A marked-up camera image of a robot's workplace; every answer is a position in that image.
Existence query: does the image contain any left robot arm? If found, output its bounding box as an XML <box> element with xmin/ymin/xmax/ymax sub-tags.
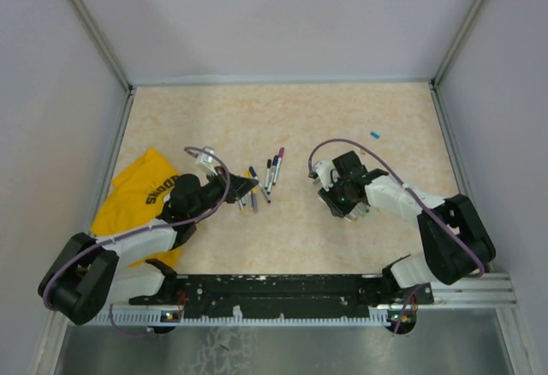
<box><xmin>38</xmin><ymin>172</ymin><xmax>259</xmax><ymax>324</ymax></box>

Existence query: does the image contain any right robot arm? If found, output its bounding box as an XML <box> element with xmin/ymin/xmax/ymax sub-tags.
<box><xmin>310</xmin><ymin>151</ymin><xmax>496</xmax><ymax>303</ymax></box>

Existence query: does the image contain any blue cap long marker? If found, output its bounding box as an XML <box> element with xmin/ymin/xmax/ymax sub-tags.
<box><xmin>248</xmin><ymin>165</ymin><xmax>271</xmax><ymax>204</ymax></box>

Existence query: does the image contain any yellow marker left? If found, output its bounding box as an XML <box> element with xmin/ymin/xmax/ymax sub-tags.
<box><xmin>238</xmin><ymin>198</ymin><xmax>246</xmax><ymax>214</ymax></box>

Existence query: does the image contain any black cap marker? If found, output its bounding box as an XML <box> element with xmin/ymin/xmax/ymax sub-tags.
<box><xmin>265</xmin><ymin>158</ymin><xmax>272</xmax><ymax>194</ymax></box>

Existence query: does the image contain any dark blue cap marker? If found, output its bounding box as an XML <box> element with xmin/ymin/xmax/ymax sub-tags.
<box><xmin>267</xmin><ymin>155</ymin><xmax>279</xmax><ymax>194</ymax></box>

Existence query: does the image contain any yellow snoopy t-shirt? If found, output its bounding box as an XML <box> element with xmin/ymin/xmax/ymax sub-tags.
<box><xmin>89</xmin><ymin>147</ymin><xmax>185</xmax><ymax>267</ymax></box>

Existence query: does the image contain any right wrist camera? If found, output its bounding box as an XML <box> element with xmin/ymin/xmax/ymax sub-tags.
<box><xmin>313</xmin><ymin>160</ymin><xmax>339</xmax><ymax>191</ymax></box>

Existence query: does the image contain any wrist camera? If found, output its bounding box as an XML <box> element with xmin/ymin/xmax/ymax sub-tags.
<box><xmin>313</xmin><ymin>160</ymin><xmax>339</xmax><ymax>191</ymax></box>
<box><xmin>194</xmin><ymin>146</ymin><xmax>217</xmax><ymax>176</ymax></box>

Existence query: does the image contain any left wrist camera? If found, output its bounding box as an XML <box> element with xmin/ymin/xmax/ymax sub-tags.
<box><xmin>194</xmin><ymin>146</ymin><xmax>217</xmax><ymax>176</ymax></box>

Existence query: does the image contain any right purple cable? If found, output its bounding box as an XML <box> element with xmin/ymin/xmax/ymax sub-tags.
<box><xmin>307</xmin><ymin>138</ymin><xmax>487</xmax><ymax>280</ymax></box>

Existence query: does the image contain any purple cable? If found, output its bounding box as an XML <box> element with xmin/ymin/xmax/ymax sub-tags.
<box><xmin>307</xmin><ymin>138</ymin><xmax>487</xmax><ymax>280</ymax></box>
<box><xmin>41</xmin><ymin>146</ymin><xmax>233</xmax><ymax>337</ymax></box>

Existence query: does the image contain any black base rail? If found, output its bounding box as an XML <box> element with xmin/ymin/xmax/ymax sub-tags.
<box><xmin>129</xmin><ymin>274</ymin><xmax>412</xmax><ymax>319</ymax></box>

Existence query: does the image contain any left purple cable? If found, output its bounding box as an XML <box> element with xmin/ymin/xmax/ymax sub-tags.
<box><xmin>41</xmin><ymin>146</ymin><xmax>233</xmax><ymax>337</ymax></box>

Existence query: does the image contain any grey slotted cable duct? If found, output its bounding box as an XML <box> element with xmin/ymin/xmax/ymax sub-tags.
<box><xmin>92</xmin><ymin>308</ymin><xmax>399</xmax><ymax>328</ymax></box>

